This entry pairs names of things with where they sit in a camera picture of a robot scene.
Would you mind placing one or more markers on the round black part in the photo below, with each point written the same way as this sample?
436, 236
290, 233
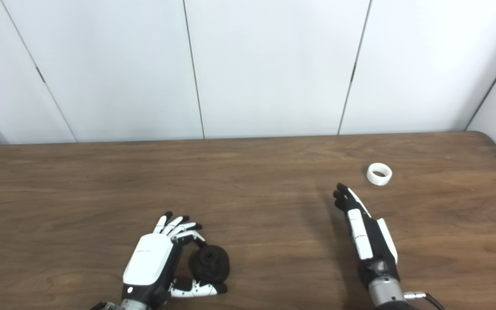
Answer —
209, 265

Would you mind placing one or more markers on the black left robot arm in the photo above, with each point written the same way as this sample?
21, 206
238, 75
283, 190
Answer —
123, 306

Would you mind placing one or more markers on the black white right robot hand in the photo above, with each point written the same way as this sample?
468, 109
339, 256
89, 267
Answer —
375, 249

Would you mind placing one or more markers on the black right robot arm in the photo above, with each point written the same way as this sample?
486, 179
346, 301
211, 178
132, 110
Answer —
385, 295

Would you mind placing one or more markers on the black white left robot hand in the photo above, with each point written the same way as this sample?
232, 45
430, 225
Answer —
149, 260

